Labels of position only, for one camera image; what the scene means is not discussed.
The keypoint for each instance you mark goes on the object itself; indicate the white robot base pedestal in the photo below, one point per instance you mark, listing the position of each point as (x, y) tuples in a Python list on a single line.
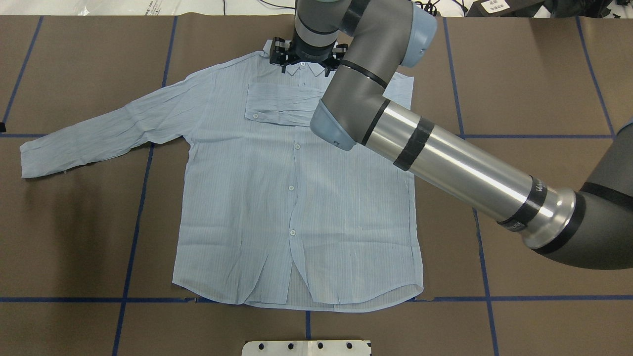
[(308, 348)]

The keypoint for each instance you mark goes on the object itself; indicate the light blue button-up shirt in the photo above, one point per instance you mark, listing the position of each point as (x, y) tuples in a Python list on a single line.
[(271, 216)]

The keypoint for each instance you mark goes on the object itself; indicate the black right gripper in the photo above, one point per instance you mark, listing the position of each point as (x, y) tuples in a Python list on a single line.
[(307, 54)]

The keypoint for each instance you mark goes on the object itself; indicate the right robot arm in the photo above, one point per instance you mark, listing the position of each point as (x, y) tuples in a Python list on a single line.
[(364, 42)]

